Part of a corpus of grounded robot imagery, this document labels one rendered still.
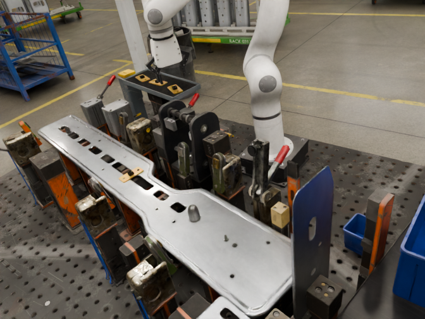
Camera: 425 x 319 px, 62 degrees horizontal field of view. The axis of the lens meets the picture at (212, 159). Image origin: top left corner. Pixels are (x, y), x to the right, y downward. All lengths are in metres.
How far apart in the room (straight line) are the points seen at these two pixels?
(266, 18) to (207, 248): 0.80
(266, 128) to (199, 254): 0.71
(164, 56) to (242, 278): 0.82
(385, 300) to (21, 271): 1.25
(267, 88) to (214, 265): 0.69
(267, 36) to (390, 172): 0.77
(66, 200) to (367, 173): 1.25
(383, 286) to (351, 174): 0.85
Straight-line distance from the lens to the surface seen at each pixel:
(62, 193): 1.51
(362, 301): 0.80
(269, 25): 1.32
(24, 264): 1.60
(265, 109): 1.41
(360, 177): 1.60
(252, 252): 0.90
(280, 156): 0.97
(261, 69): 1.30
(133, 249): 1.00
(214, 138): 1.10
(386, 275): 0.85
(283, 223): 0.92
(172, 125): 1.17
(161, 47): 1.31
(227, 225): 0.97
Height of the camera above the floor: 1.69
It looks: 34 degrees down
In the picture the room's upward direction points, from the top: 11 degrees counter-clockwise
